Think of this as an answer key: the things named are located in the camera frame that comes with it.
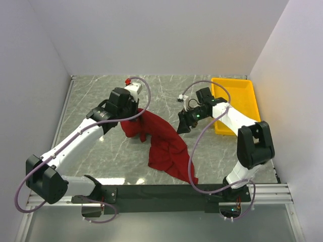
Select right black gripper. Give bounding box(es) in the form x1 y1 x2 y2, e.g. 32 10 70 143
176 105 209 135

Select red t shirt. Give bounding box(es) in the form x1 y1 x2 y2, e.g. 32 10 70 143
121 111 190 183

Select yellow plastic tray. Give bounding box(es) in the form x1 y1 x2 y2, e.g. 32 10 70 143
211 78 261 136

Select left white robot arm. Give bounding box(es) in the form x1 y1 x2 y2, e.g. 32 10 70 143
26 83 142 204

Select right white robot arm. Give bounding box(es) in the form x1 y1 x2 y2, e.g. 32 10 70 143
177 88 275 201

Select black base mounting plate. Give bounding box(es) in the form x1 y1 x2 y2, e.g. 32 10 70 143
70 184 251 217

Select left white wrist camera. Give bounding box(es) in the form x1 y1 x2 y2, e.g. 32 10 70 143
125 78 142 102

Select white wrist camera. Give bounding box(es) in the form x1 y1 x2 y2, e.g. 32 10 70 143
125 78 142 102
177 94 189 111

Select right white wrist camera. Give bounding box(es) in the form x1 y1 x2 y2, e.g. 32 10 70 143
177 94 189 111

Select aluminium frame rail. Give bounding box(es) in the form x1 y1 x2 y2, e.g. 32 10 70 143
27 184 294 207

